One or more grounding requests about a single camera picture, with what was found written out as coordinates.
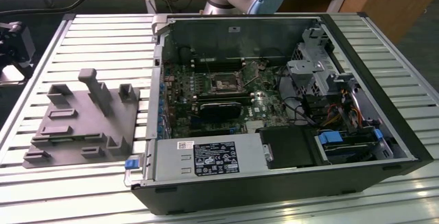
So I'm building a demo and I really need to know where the CPU socket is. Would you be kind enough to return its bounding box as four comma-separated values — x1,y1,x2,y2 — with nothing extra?
208,72,247,94

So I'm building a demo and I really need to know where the black RAM slot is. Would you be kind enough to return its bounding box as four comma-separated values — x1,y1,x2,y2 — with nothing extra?
196,93,252,104

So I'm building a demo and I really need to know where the grey parts rack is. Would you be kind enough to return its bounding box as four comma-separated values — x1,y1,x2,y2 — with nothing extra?
22,68,143,170

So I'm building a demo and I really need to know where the green motherboard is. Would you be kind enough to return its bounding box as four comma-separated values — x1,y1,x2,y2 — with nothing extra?
160,61,294,140

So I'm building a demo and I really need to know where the blue case latch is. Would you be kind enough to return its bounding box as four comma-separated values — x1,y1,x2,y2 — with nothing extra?
124,158,142,170

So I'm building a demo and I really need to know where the white barcode sticker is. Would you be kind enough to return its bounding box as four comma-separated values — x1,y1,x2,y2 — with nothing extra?
176,141,196,151

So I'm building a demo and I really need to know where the silver power supply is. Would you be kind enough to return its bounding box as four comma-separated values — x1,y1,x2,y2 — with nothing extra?
150,134,272,181

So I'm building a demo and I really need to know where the black graphics card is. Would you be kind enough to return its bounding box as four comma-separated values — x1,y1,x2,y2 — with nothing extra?
198,101,243,120

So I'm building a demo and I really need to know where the metal socket cover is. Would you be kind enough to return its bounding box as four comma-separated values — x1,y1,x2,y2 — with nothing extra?
239,60,267,86

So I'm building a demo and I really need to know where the thin metal locking lever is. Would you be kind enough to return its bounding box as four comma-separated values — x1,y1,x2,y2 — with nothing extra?
244,73,264,91

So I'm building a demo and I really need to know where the black rating label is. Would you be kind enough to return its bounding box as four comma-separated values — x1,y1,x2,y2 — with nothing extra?
192,142,242,176

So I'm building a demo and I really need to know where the silver chipset heatsink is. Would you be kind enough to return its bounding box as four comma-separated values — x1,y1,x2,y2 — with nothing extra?
246,120,267,134

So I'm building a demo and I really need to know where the silver disk bay cage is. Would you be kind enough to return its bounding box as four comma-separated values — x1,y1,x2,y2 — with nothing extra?
284,27,358,99

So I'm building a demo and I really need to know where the black open PC case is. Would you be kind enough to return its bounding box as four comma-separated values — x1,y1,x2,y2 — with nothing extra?
130,13,434,216

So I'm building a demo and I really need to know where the black plastic shroud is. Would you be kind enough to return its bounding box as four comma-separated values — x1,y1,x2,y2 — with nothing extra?
258,127,327,170

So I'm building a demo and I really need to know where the blue disk carrier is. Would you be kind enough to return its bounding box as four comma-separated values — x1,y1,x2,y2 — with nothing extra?
318,130,345,148

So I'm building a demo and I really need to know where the wooden cabinet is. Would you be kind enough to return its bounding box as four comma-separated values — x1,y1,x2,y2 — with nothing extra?
338,0,439,45

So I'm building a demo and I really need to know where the grey case handle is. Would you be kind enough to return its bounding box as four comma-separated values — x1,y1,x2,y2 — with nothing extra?
151,15,172,35

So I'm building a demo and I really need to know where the black wire loop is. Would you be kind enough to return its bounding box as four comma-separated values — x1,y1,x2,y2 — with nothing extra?
278,74,320,127

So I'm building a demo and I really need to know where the coloured wire bundle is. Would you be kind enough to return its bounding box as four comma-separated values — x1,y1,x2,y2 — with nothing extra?
322,105,365,127

